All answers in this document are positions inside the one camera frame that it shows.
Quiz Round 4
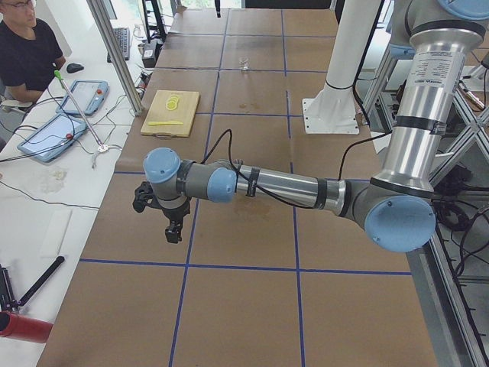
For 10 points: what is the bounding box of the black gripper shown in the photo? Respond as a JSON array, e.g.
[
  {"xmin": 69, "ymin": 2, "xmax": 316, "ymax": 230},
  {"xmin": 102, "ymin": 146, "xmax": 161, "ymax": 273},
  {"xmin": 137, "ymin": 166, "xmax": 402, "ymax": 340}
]
[{"xmin": 156, "ymin": 196, "xmax": 190, "ymax": 243}]

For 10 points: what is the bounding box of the clear glass cup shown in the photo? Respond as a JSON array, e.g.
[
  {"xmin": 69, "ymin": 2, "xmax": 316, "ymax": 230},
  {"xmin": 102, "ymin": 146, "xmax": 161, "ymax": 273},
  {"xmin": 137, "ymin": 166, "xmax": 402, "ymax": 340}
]
[{"xmin": 238, "ymin": 57, "xmax": 249, "ymax": 71}]

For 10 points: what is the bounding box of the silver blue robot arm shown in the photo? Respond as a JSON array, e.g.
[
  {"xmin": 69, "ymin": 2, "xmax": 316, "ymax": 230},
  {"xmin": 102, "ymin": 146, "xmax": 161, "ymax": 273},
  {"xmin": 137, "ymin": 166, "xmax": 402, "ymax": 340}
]
[{"xmin": 133, "ymin": 1, "xmax": 488, "ymax": 252}]

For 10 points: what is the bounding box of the yellow plastic knife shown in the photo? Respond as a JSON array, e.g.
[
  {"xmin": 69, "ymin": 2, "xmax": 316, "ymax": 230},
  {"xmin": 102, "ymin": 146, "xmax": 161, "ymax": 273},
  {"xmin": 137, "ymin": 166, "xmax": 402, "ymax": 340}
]
[{"xmin": 147, "ymin": 120, "xmax": 183, "ymax": 126}]

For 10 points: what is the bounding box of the black rod tool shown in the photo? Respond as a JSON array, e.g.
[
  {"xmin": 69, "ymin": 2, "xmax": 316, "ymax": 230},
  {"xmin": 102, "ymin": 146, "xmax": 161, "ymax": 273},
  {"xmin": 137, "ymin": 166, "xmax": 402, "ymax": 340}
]
[{"xmin": 17, "ymin": 255, "xmax": 65, "ymax": 307}]

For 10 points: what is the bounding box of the white foam block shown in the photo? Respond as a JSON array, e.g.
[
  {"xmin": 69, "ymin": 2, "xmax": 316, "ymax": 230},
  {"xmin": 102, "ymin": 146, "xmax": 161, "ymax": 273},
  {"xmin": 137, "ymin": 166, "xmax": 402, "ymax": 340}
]
[{"xmin": 39, "ymin": 209, "xmax": 72, "ymax": 258}]

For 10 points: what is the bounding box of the bamboo cutting board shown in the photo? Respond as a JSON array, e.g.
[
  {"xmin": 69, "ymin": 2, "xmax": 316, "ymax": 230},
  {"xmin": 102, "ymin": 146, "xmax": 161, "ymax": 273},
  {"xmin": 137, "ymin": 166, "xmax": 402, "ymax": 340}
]
[{"xmin": 141, "ymin": 90, "xmax": 200, "ymax": 138}]

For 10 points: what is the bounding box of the near blue teach pendant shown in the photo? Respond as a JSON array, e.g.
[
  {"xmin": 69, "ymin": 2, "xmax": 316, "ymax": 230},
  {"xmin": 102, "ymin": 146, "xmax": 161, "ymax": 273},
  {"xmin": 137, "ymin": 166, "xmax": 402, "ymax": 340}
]
[{"xmin": 17, "ymin": 114, "xmax": 87, "ymax": 163}]

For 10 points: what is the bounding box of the blue teach pendant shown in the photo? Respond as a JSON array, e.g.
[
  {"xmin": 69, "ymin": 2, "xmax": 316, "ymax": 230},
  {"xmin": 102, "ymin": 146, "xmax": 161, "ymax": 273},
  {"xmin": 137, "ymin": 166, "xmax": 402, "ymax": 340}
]
[
  {"xmin": 56, "ymin": 80, "xmax": 109, "ymax": 117},
  {"xmin": 17, "ymin": 114, "xmax": 87, "ymax": 163}
]

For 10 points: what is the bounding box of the far blue teach pendant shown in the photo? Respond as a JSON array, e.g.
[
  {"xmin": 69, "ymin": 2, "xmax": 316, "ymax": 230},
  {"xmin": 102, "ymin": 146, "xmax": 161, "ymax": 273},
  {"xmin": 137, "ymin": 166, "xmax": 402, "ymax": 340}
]
[{"xmin": 56, "ymin": 80, "xmax": 109, "ymax": 117}]

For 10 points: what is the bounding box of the red cylinder bottle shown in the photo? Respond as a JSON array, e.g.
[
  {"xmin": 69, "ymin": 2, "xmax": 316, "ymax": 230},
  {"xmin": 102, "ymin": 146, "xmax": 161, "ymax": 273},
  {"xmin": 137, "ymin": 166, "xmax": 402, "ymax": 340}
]
[{"xmin": 1, "ymin": 311, "xmax": 53, "ymax": 343}]

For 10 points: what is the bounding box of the black tripod device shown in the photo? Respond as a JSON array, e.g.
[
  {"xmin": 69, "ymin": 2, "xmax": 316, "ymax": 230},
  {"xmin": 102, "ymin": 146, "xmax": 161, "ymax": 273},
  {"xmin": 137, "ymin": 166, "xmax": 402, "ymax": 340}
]
[{"xmin": 0, "ymin": 266, "xmax": 18, "ymax": 312}]

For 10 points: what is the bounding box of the black computer mouse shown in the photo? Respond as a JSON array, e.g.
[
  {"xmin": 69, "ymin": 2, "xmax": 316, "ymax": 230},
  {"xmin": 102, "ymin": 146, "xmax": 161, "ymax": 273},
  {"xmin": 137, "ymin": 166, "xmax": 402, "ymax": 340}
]
[{"xmin": 66, "ymin": 63, "xmax": 85, "ymax": 73}]

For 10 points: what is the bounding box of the black keyboard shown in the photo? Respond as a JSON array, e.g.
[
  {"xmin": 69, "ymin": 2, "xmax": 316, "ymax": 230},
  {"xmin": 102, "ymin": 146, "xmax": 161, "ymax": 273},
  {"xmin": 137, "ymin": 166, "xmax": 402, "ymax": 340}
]
[{"xmin": 112, "ymin": 27, "xmax": 131, "ymax": 60}]

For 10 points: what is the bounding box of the seated person black shirt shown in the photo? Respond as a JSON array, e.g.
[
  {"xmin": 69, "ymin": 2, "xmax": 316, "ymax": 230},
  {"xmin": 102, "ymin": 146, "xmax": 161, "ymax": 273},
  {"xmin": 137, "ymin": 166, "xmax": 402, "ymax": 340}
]
[{"xmin": 1, "ymin": 1, "xmax": 66, "ymax": 102}]

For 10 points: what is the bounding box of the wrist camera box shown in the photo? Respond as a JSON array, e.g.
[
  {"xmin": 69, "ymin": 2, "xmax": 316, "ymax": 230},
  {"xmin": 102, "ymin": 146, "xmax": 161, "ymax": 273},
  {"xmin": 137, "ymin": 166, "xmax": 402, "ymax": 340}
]
[{"xmin": 132, "ymin": 181, "xmax": 159, "ymax": 213}]

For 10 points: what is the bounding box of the green handled reacher stick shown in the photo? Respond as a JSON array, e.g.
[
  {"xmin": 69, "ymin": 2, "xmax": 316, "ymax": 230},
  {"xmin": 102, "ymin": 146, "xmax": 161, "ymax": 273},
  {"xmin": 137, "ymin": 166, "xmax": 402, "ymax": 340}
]
[{"xmin": 54, "ymin": 70, "xmax": 108, "ymax": 153}]

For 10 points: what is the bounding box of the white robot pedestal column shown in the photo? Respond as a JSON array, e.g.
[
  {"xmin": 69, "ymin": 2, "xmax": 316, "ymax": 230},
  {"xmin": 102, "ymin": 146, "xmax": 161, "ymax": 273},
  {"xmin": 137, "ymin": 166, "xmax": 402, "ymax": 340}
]
[{"xmin": 303, "ymin": 0, "xmax": 383, "ymax": 135}]

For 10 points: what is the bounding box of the aluminium frame post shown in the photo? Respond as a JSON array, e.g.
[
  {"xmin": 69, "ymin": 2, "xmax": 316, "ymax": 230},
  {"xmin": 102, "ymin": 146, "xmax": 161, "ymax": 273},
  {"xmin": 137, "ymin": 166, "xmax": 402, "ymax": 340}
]
[{"xmin": 86, "ymin": 0, "xmax": 143, "ymax": 116}]

